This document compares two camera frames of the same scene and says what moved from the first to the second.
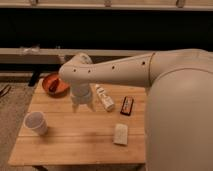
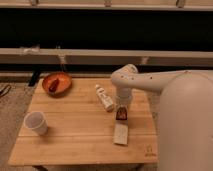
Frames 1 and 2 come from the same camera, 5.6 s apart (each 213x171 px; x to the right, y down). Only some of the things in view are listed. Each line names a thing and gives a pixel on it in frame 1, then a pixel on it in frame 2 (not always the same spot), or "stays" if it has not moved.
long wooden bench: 56,56 stays
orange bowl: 55,86 stays
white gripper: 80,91 to 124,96
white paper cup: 35,121 stays
